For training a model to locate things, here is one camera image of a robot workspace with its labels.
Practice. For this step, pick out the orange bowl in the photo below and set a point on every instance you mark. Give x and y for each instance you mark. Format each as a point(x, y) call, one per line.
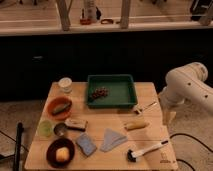
point(57, 101)

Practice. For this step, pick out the green plastic tray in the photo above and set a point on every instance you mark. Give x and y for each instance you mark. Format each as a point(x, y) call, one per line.
point(121, 91)

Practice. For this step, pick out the brown rectangular block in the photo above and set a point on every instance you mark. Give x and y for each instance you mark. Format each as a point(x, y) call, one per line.
point(76, 124)

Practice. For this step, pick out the white handled dish brush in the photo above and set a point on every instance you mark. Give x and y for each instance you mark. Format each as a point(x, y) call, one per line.
point(133, 155)

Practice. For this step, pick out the small white cup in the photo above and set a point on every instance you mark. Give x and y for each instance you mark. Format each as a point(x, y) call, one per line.
point(65, 84)

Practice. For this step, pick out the small metal cup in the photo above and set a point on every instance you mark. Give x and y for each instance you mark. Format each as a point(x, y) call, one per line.
point(60, 129)

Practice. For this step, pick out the green pickle in bowl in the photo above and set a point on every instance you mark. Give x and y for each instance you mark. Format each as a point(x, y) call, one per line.
point(60, 108)

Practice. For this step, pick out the light blue towel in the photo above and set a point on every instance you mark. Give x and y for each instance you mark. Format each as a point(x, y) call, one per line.
point(111, 140)

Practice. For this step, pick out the bunch of dark grapes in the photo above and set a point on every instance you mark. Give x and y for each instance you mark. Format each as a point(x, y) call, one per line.
point(99, 92)

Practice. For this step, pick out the yellow round fruit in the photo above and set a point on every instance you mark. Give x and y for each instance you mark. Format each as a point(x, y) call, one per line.
point(62, 154)

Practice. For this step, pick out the dark brown bowl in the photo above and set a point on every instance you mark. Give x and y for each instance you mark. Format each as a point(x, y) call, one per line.
point(51, 152)

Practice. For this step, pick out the wooden table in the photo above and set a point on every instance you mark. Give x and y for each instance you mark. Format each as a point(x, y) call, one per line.
point(99, 120)

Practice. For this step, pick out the small green cup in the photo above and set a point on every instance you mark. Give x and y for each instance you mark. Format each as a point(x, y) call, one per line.
point(45, 128)

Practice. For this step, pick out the black pole stand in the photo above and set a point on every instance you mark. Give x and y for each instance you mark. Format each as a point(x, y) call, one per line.
point(19, 132)

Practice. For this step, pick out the blue sponge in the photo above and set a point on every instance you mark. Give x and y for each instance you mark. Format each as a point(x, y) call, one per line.
point(86, 144)

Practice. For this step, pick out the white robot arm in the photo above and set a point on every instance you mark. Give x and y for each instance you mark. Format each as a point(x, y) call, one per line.
point(185, 82)

